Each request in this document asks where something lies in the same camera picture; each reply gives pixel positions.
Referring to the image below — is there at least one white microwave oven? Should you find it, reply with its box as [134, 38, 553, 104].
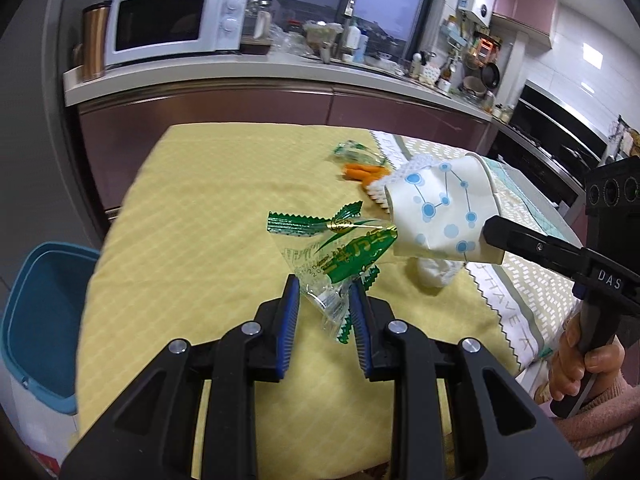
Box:
[103, 0, 252, 68]

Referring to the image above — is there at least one copper metal canister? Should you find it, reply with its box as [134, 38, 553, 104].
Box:
[80, 1, 113, 82]

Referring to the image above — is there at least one brown tray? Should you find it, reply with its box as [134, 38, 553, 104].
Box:
[240, 35, 273, 55]

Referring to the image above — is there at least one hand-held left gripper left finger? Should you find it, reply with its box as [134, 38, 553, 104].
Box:
[59, 274, 301, 480]

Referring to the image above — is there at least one orange plastic wrapper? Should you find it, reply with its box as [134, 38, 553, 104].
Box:
[344, 161, 391, 184]

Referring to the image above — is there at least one crumpled white tissue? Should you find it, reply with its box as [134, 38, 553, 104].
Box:
[416, 255, 466, 289]

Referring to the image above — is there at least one person's right forearm pink sleeve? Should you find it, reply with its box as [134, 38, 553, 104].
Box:
[550, 375, 640, 461]

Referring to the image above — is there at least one blue dotted paper cup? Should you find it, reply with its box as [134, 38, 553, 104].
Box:
[384, 154, 506, 266]

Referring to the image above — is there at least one kitchen counter with pink cabinets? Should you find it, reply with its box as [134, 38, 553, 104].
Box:
[62, 50, 501, 221]

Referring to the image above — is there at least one pink wall cabinet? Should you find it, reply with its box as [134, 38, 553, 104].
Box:
[492, 0, 558, 51]

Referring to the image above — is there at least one yellow quilted tablecloth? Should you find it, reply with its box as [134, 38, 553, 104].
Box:
[75, 124, 521, 466]

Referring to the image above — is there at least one white plastic bottle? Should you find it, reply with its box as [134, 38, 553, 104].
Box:
[346, 20, 362, 63]

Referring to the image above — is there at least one blue trash bin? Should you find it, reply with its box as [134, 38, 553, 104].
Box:
[0, 241, 103, 416]

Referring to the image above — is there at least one small clear green wrapper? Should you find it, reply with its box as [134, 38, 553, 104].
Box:
[330, 141, 388, 167]

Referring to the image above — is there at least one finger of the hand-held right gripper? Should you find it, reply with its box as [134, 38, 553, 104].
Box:
[481, 215, 591, 285]

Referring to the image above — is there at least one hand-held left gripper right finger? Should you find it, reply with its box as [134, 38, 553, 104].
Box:
[348, 280, 586, 480]

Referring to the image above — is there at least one large clear green candy wrapper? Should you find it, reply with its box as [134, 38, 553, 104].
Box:
[266, 201, 399, 346]

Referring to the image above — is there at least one person's right hand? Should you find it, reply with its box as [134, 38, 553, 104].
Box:
[547, 305, 626, 403]

